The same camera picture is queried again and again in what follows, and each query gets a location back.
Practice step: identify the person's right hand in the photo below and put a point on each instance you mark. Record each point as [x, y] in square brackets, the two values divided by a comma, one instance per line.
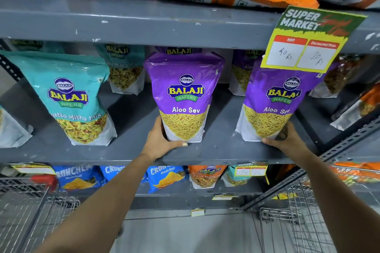
[292, 143]

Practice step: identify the person's left hand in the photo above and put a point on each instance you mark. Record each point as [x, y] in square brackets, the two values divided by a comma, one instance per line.
[156, 144]

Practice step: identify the person's left thumb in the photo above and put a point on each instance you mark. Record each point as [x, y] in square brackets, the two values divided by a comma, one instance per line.
[178, 144]

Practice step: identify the person's right thumb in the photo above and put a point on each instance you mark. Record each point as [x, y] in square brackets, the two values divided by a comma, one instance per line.
[272, 142]

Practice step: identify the purple snack pouch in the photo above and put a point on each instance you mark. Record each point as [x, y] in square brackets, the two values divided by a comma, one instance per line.
[178, 50]
[184, 83]
[242, 69]
[276, 98]

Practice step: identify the person's left forearm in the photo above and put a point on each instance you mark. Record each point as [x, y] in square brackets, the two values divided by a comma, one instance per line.
[104, 202]

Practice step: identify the person's right forearm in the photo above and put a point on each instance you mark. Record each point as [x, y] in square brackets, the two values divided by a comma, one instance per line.
[335, 199]

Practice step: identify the small yellow price tag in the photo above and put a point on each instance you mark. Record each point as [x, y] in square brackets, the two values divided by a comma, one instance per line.
[251, 169]
[32, 168]

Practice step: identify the blue chips packet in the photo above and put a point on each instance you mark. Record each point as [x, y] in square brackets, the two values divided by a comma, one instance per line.
[78, 177]
[112, 171]
[166, 178]

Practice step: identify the small orange snack pouch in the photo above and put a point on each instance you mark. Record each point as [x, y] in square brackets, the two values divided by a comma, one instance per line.
[206, 175]

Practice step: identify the small teal snack pouch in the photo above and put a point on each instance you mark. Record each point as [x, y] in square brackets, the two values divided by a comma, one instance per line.
[234, 180]

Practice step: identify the yellow shelf label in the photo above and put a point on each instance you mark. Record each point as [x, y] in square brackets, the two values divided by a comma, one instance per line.
[283, 196]
[222, 196]
[198, 212]

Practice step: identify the orange snack packets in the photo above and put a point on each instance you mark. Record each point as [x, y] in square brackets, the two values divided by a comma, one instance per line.
[356, 171]

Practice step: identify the clear brown snack pouch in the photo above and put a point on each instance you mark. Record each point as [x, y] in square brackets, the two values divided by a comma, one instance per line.
[338, 78]

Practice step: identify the teal snack mix pouch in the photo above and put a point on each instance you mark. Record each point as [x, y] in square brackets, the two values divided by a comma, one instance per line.
[35, 45]
[124, 69]
[68, 92]

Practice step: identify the green yellow price sign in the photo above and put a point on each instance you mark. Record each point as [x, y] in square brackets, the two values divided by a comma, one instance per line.
[308, 39]

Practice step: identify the grey metal shelf rack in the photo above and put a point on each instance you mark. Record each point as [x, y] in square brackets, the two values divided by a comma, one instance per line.
[118, 21]

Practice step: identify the red snack packet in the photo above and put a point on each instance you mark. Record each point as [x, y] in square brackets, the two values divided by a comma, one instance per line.
[44, 181]

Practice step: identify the white-bottomed snack pouch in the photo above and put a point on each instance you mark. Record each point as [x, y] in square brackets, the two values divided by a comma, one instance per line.
[12, 131]

